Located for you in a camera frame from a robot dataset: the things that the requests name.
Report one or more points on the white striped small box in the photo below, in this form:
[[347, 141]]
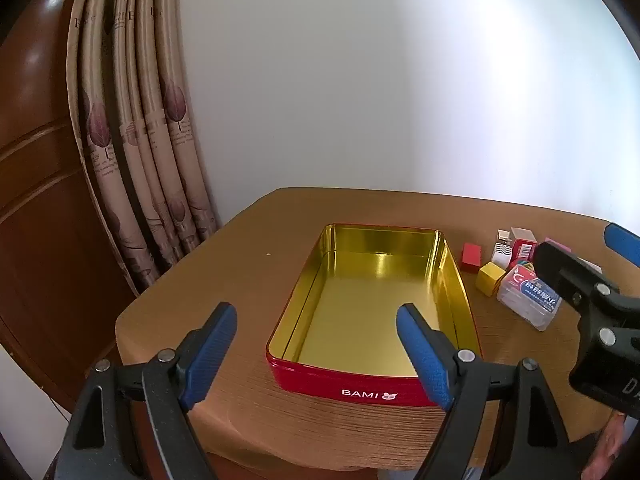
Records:
[[501, 252]]

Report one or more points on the pink flat item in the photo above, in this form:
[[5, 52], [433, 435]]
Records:
[[557, 244]]

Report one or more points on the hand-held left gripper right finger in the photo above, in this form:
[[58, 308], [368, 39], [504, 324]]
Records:
[[425, 350]]

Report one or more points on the red tin box gold interior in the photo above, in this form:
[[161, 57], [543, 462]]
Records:
[[370, 310]]

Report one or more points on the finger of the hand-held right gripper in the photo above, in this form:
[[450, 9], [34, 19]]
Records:
[[575, 280], [622, 240]]

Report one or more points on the person's right hand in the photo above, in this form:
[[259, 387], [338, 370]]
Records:
[[607, 447]]

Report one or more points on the yellow block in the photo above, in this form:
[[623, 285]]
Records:
[[490, 280]]

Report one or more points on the clear plastic box blue label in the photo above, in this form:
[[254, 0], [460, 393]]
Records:
[[525, 300]]

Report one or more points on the beige leaf-print curtain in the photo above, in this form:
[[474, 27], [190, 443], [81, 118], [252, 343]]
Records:
[[150, 160]]

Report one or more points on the red block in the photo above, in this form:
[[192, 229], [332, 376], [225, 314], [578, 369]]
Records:
[[470, 260]]

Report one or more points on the brown wooden door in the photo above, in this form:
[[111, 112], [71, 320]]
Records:
[[40, 210]]

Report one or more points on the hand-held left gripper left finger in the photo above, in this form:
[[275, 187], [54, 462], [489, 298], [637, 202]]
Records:
[[210, 350]]

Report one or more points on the red and white small box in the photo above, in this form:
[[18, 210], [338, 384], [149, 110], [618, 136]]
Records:
[[522, 247]]

